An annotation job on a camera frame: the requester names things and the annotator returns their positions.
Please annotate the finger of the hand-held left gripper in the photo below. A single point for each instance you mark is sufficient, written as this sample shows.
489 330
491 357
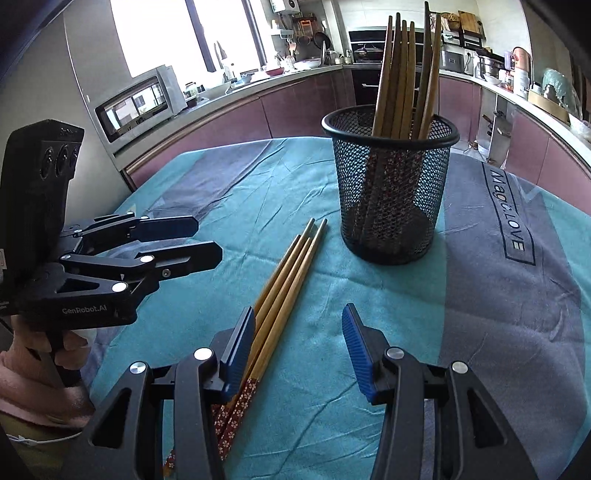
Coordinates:
157 226
189 258

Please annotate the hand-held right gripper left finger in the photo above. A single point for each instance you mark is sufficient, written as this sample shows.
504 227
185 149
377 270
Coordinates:
238 350

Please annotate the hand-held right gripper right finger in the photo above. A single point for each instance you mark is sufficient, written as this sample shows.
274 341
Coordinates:
358 350

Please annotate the wooden chopstick with patterned end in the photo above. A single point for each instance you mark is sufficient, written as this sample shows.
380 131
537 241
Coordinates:
275 286
281 304
290 258
296 286

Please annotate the black mesh utensil holder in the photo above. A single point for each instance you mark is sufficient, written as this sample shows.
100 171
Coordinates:
429 198

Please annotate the person's left forearm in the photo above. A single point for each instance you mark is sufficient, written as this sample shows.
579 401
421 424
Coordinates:
27 392

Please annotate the person's left hand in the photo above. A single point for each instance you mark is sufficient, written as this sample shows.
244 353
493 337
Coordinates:
76 346

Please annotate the teal and grey printed tablecloth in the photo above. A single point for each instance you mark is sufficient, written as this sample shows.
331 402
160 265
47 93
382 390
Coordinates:
323 323

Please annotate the white microwave oven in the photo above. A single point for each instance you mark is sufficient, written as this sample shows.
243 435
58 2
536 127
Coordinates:
138 106

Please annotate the pink kitchen base cabinets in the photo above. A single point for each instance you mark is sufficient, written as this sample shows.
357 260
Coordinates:
286 106

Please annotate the metal sink faucet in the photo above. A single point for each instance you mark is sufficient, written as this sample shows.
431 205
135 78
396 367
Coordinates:
220 53

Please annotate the kitchen window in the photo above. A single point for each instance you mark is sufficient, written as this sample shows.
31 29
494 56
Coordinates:
157 37

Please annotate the hanging black frying pan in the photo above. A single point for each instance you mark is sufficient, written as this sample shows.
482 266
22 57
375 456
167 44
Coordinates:
322 39

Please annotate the round bamboo steamer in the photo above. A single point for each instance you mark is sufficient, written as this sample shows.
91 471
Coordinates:
547 105

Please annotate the stainless steel pot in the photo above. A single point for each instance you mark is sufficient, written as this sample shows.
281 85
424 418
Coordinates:
489 67

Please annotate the pink thermos jug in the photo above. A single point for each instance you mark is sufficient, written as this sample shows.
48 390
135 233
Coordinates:
521 62

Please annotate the teal appliance in plastic wrap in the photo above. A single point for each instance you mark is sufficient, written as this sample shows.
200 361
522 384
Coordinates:
558 85

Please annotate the white wall water heater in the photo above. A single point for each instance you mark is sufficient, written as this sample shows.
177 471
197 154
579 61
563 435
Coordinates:
286 3

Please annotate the black wall rack with boards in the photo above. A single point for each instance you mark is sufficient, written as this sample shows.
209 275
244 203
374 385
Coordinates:
466 27

